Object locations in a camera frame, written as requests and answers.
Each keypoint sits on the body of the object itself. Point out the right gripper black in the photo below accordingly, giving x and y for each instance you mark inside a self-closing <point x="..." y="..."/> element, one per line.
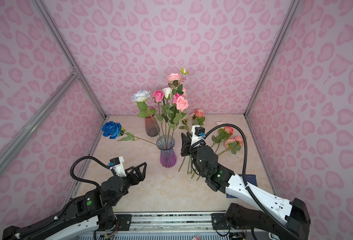
<point x="185" y="147"/>

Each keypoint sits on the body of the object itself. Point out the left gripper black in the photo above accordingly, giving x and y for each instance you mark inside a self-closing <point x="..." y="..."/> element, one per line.
<point x="141" y="175"/>

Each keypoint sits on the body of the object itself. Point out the purple blue glass vase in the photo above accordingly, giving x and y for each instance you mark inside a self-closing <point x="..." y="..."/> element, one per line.
<point x="168" y="157"/>

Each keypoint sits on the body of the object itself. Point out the red grey glass vase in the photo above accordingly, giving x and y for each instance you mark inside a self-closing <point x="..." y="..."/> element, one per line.
<point x="151" y="125"/>

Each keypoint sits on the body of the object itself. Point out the large salmon pink rose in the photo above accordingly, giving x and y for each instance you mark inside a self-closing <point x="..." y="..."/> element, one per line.
<point x="179" y="112"/>

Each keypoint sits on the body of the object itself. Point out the hot pink rose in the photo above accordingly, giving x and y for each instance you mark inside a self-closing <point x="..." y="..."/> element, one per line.
<point x="175" y="97"/>

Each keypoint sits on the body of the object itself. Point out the dark blue flower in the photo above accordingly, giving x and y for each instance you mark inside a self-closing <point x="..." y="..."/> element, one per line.
<point x="115" y="131"/>

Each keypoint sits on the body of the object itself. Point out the small pink rose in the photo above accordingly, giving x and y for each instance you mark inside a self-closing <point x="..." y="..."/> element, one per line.
<point x="226" y="142"/>

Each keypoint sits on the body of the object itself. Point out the magenta pink rose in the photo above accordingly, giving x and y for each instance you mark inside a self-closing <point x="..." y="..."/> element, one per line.
<point x="158" y="97"/>

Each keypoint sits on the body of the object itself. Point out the pink white rose with bud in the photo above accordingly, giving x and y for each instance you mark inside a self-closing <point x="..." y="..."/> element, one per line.
<point x="176" y="80"/>

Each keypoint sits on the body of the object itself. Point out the pale blue white rose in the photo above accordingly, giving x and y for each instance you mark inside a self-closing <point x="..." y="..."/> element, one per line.
<point x="140" y="98"/>

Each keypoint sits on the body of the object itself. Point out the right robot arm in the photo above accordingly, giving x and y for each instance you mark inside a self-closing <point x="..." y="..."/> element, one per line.
<point x="288" y="220"/>

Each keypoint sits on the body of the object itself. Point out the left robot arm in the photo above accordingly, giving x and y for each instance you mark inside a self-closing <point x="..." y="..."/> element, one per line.
<point x="90" y="212"/>

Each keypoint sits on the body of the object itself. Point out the coral pink rose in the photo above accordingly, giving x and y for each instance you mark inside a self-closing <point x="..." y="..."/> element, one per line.
<point x="197" y="118"/>

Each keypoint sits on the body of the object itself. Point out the blue booklet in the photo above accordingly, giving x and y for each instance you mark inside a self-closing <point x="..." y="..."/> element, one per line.
<point x="251" y="179"/>

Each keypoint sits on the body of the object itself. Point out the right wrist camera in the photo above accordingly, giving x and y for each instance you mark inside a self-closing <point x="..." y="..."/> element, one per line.
<point x="198" y="132"/>

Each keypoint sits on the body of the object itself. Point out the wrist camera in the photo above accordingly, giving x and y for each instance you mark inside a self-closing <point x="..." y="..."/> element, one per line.
<point x="198" y="132"/>
<point x="116" y="166"/>

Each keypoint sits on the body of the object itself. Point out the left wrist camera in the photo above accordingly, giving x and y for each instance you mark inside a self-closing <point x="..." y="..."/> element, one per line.
<point x="116" y="166"/>

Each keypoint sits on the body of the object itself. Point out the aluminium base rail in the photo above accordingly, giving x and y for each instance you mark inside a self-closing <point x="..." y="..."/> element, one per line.
<point x="152" y="222"/>

